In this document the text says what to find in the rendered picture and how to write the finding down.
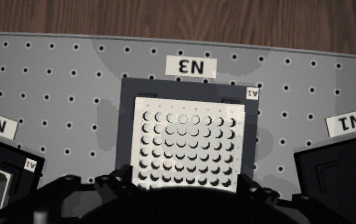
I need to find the grey perforated base plate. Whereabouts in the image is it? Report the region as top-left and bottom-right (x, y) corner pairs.
(0, 32), (356, 201)

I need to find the white multi-well plate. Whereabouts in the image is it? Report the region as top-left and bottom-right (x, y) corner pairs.
(131, 97), (245, 192)

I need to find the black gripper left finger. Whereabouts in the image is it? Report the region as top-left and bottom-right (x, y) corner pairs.
(0, 164), (142, 224)

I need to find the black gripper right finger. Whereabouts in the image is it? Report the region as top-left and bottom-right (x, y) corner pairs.
(236, 174), (353, 224)

